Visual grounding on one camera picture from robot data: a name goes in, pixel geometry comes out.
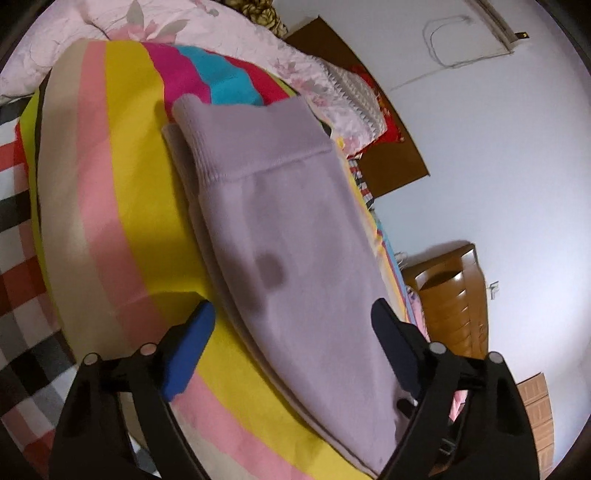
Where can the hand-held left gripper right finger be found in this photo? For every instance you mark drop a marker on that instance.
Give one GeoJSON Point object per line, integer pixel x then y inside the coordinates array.
{"type": "Point", "coordinates": [397, 350]}

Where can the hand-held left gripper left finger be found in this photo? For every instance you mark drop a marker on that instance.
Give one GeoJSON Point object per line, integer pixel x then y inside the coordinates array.
{"type": "Point", "coordinates": [189, 355]}

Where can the lilac knit sweater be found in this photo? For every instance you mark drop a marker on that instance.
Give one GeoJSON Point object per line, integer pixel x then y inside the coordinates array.
{"type": "Point", "coordinates": [300, 240]}

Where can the pink bed sheet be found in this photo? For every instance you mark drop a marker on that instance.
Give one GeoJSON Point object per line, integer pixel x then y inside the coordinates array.
{"type": "Point", "coordinates": [419, 316]}

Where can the wooden nightstand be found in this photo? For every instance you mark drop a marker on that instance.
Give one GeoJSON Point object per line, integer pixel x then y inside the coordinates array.
{"type": "Point", "coordinates": [457, 304]}

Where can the light wooden wardrobe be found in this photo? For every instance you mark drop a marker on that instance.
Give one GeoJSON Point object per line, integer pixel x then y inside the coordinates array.
{"type": "Point", "coordinates": [538, 415]}

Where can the colourful striped blanket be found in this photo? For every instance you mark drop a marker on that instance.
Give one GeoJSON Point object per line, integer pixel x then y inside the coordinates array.
{"type": "Point", "coordinates": [129, 184]}

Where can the checkered bed sheet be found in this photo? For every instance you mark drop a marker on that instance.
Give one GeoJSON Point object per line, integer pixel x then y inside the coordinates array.
{"type": "Point", "coordinates": [21, 286]}

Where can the plain dark wooden headboard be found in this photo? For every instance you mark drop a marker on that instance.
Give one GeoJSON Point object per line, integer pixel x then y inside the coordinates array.
{"type": "Point", "coordinates": [392, 161]}

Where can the red embroidered pillow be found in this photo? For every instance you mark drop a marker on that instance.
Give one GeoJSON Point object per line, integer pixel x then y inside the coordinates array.
{"type": "Point", "coordinates": [385, 110]}

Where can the pink floral quilt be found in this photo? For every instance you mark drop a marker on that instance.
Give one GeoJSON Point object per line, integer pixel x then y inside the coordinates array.
{"type": "Point", "coordinates": [184, 23]}

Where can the tiger print blanket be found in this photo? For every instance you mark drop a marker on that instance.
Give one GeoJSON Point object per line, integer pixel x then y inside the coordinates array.
{"type": "Point", "coordinates": [265, 16]}

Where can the white wall socket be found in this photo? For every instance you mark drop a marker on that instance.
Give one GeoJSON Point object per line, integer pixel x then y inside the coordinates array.
{"type": "Point", "coordinates": [495, 288]}

